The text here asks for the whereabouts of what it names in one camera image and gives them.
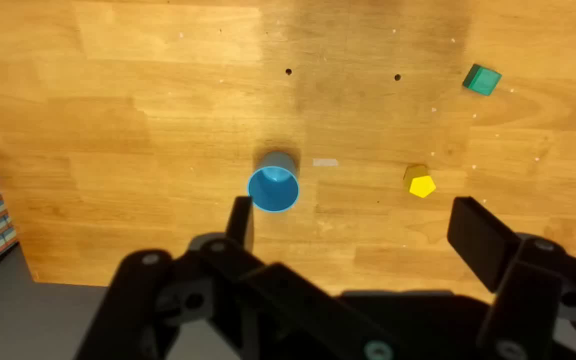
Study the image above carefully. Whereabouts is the light blue cup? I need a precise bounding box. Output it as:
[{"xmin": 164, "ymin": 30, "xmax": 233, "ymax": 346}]
[{"xmin": 245, "ymin": 151, "xmax": 301, "ymax": 216}]

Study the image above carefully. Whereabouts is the yellow pentagon block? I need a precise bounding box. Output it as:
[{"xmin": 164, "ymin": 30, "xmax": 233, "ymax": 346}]
[{"xmin": 402, "ymin": 165, "xmax": 438, "ymax": 200}]

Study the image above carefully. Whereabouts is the green cube block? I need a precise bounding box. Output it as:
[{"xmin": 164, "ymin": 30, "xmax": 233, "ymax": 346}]
[{"xmin": 460, "ymin": 63, "xmax": 503, "ymax": 99}]

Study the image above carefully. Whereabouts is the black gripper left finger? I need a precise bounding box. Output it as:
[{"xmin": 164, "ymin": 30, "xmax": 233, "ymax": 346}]
[{"xmin": 74, "ymin": 195, "xmax": 404, "ymax": 360}]

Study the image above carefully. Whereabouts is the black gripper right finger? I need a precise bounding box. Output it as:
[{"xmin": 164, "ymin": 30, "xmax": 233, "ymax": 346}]
[{"xmin": 446, "ymin": 195, "xmax": 576, "ymax": 360}]

